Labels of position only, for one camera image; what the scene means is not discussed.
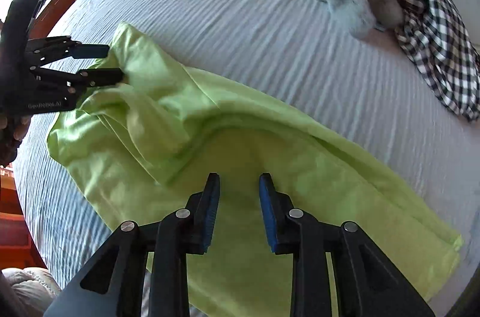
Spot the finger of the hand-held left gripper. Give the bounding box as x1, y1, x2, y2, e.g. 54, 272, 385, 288
25, 36, 110, 60
32, 67, 125, 93

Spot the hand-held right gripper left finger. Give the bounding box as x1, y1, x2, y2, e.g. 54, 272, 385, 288
44, 172, 221, 317

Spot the light green shirt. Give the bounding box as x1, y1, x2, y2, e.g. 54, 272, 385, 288
46, 22, 464, 317

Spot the black white checkered cloth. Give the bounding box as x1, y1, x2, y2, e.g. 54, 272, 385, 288
394, 0, 480, 123

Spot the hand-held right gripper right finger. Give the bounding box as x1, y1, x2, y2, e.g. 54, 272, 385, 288
259, 173, 436, 317

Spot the person's left hand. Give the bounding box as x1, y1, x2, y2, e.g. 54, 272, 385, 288
0, 112, 33, 168

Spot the grey quilted cloth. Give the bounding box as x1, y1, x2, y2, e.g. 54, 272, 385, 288
0, 266, 63, 317

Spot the blue striped bed sheet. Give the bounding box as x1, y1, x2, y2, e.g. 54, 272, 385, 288
11, 0, 480, 317

